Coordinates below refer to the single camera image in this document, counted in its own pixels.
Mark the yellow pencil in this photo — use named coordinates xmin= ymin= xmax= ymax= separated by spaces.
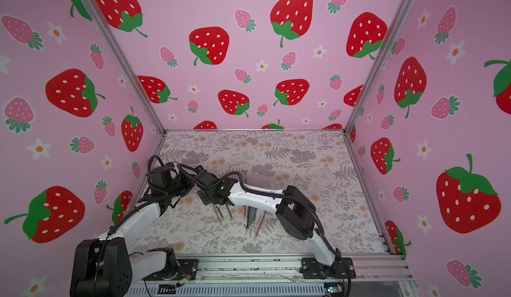
xmin=212 ymin=204 xmax=223 ymax=224

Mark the dark blue striped pencil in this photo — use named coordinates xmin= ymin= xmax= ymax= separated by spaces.
xmin=215 ymin=204 xmax=224 ymax=220

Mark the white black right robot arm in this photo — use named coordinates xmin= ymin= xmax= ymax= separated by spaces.
xmin=192 ymin=170 xmax=356 ymax=281

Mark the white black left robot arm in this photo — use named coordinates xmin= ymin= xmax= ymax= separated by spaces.
xmin=70 ymin=173 xmax=196 ymax=296

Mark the bundle of capped pencils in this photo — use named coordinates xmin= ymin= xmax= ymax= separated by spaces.
xmin=243 ymin=206 xmax=267 ymax=239

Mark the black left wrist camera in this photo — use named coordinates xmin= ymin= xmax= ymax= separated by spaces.
xmin=149 ymin=166 xmax=178 ymax=189

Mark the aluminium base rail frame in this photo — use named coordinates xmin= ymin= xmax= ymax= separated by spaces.
xmin=77 ymin=252 xmax=420 ymax=297

